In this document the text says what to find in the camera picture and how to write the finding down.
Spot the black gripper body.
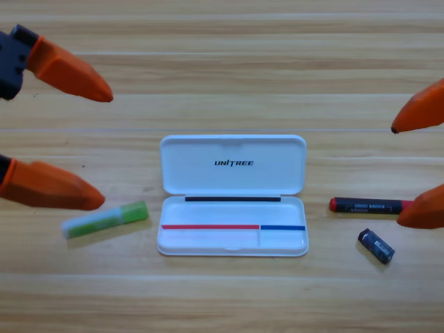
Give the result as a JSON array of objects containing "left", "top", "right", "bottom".
[{"left": 0, "top": 24, "right": 40, "bottom": 183}]

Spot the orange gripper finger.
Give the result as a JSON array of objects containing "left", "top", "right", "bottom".
[
  {"left": 26, "top": 34, "right": 114, "bottom": 103},
  {"left": 0, "top": 157, "right": 106, "bottom": 212},
  {"left": 391, "top": 78, "right": 444, "bottom": 135},
  {"left": 396, "top": 183, "right": 444, "bottom": 230}
]

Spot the black marker with red cap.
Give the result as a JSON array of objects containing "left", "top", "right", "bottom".
[{"left": 329, "top": 196, "right": 414, "bottom": 215}]

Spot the dark blue eraser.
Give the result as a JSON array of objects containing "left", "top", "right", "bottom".
[{"left": 357, "top": 228, "right": 396, "bottom": 266}]

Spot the green white highlighter pen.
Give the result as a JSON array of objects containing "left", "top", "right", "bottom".
[{"left": 61, "top": 200, "right": 150, "bottom": 239}]

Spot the white Unitree pencil case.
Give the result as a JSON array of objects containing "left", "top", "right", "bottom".
[{"left": 156, "top": 134, "right": 309, "bottom": 258}]

